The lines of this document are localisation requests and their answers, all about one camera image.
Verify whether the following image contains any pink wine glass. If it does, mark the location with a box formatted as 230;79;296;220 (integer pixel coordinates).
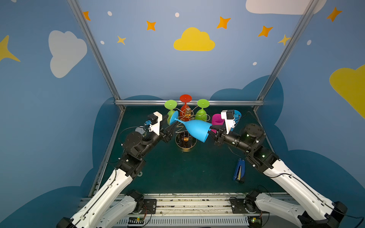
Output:
212;114;225;130

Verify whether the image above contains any blue wine glass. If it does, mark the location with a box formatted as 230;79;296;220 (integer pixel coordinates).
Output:
226;110;242;133
168;111;213;143

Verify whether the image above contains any green wine glass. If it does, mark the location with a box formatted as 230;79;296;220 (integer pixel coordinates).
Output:
164;100;177;125
195;99;210;122

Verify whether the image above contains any blue wine glass front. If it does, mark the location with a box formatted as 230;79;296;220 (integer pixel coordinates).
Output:
226;110;242;133

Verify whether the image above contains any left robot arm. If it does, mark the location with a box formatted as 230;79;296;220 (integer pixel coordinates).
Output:
57;123;177;228

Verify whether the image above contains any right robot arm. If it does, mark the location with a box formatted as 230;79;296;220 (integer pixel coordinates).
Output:
208;123;348;228

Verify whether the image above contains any red wine glass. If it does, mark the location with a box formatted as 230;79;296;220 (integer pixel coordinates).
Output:
179;94;192;121

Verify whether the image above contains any silver tin can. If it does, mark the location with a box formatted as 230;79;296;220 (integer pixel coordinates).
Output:
135;127;146;135

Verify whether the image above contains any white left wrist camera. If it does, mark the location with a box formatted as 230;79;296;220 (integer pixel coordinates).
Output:
144;112;163;136

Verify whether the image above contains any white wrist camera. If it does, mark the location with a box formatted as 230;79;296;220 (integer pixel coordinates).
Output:
221;110;238;134
144;112;163;136

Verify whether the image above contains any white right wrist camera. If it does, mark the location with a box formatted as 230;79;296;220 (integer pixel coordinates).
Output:
221;110;238;134

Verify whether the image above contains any gold wire glass rack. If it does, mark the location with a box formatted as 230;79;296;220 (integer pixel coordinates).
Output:
175;107;211;152

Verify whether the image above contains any black left camera cable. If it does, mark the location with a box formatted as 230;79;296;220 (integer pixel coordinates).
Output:
116;125;149;143

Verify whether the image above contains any right corner frame post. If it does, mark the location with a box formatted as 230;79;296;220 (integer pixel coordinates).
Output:
253;0;320;112

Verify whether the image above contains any corner frame post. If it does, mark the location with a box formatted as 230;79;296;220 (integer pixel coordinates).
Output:
67;0;121;101
253;0;320;112

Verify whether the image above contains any aluminium frame rear rail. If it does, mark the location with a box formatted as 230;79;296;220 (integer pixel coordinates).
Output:
115;99;264;106

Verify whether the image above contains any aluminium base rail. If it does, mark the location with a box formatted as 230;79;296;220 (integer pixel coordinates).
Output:
76;192;303;228

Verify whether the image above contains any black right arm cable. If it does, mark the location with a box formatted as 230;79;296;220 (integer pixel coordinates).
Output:
228;146;365;228

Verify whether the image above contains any left corner frame post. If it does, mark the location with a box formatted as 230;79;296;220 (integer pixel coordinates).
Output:
67;0;121;101

